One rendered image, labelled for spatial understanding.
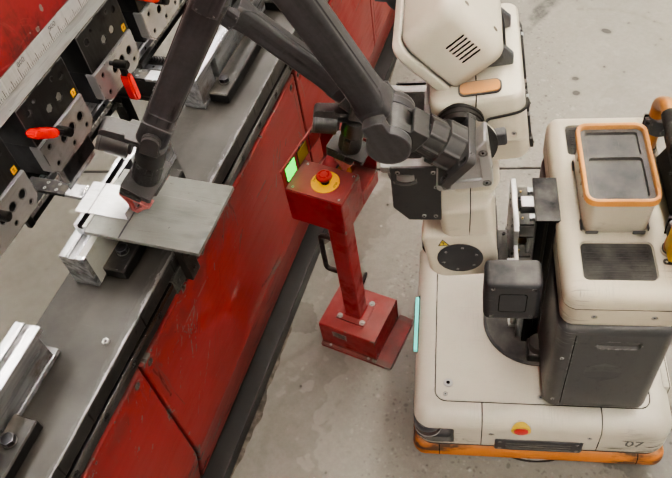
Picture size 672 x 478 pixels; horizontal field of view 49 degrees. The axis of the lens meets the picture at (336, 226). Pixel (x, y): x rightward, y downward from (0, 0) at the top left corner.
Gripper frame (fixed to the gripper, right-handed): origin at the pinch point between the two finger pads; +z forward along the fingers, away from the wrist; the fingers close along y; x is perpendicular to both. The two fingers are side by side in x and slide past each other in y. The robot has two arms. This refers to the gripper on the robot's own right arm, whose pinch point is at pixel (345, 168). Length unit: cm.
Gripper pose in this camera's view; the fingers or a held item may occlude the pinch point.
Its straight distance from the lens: 189.8
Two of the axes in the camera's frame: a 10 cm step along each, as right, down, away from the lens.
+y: -8.9, -4.2, 1.6
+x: -4.4, 7.3, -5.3
